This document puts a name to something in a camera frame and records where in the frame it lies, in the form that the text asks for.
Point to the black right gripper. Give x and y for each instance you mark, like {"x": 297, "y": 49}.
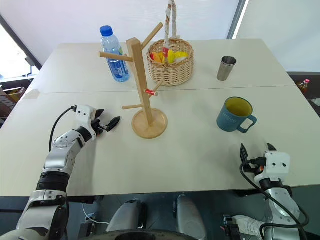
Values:
{"x": 255, "y": 168}

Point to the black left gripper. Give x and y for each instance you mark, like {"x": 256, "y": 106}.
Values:
{"x": 98, "y": 126}

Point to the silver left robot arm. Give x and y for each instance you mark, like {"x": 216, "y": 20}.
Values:
{"x": 60, "y": 155}

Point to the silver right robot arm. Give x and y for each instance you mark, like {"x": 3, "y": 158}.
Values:
{"x": 277, "y": 200}

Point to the wooden mug tree stand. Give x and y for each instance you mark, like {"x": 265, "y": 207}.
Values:
{"x": 140, "y": 75}

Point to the stainless steel cup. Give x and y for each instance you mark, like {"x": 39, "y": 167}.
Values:
{"x": 225, "y": 71}

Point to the blue mug yellow inside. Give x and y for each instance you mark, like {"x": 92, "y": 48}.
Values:
{"x": 230, "y": 120}

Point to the red tape marker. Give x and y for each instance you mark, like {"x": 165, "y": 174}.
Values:
{"x": 150, "y": 92}

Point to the white sneaker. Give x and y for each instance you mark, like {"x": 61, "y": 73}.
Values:
{"x": 247, "y": 223}

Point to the clear blue-capped water bottle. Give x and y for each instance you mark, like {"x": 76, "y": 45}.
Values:
{"x": 111, "y": 42}

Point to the orange snack packet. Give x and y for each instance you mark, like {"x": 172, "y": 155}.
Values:
{"x": 157, "y": 57}

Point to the pink-capped drink bottle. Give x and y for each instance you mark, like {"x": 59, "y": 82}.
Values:
{"x": 303, "y": 86}

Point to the small red packet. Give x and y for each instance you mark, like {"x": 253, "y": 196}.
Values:
{"x": 165, "y": 50}

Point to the yellow and red fruit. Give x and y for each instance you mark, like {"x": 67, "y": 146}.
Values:
{"x": 173, "y": 55}

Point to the white snack packet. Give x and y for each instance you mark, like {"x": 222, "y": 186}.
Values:
{"x": 180, "y": 59}

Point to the silver rounded leg shell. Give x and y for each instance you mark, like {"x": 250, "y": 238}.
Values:
{"x": 190, "y": 217}
{"x": 126, "y": 217}

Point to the brown cardboard box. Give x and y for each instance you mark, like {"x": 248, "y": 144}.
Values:
{"x": 15, "y": 95}

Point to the dark rounded torso rim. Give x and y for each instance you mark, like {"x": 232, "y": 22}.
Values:
{"x": 145, "y": 235}

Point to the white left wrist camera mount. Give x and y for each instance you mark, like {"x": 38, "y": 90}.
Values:
{"x": 85, "y": 113}

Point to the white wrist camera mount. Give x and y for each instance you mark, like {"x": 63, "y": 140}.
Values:
{"x": 85, "y": 113}
{"x": 276, "y": 165}

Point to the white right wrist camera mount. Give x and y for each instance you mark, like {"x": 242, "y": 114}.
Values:
{"x": 276, "y": 165}

